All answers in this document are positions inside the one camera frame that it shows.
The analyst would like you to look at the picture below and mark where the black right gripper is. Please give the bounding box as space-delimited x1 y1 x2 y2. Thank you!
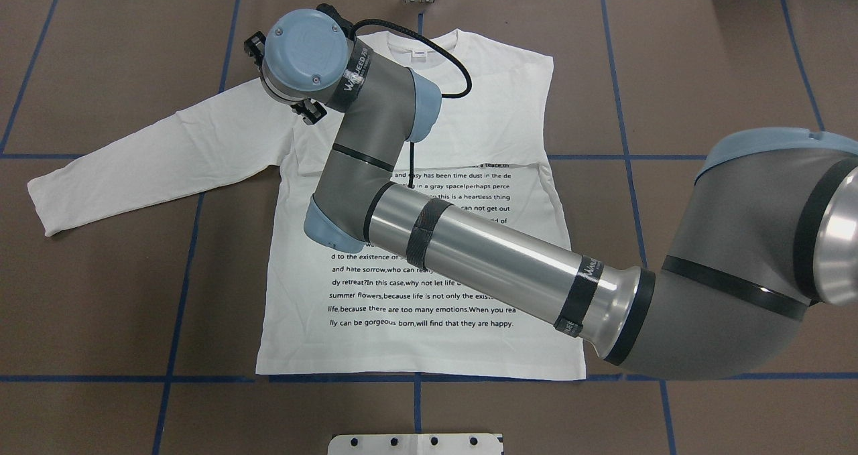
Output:
244 4 355 125

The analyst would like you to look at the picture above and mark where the white long-sleeve printed shirt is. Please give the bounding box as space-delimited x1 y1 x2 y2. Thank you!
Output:
27 29 586 381

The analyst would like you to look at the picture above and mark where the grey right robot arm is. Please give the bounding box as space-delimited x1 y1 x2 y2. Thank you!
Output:
245 4 856 381

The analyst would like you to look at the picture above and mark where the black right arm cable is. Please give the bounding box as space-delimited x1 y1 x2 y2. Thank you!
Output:
354 18 473 188

